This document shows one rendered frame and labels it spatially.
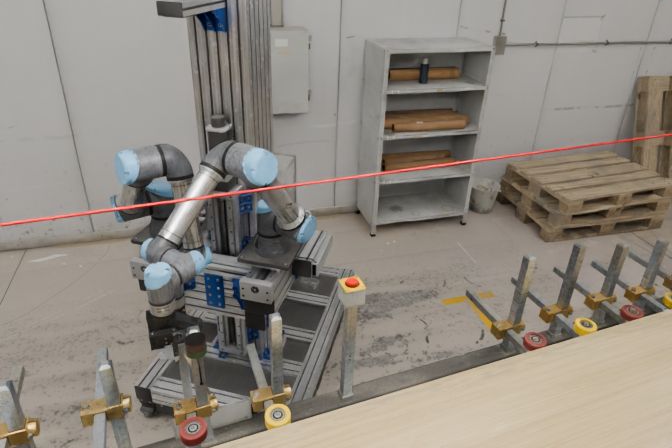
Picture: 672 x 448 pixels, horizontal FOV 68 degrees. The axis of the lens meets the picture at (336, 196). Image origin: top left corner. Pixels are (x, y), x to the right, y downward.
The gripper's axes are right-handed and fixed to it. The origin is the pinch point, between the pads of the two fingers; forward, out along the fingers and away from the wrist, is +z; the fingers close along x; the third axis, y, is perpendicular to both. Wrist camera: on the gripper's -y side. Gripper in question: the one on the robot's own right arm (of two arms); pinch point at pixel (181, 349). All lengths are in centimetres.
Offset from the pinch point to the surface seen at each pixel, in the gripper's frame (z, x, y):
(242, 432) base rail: 12.5, -15.6, -33.2
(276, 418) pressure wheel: -8, -24, -48
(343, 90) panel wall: -31, -152, 217
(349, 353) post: -11, -55, -32
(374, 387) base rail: 12, -67, -31
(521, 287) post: -21, -127, -32
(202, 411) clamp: -2.9, -3.5, -33.1
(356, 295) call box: -37, -55, -34
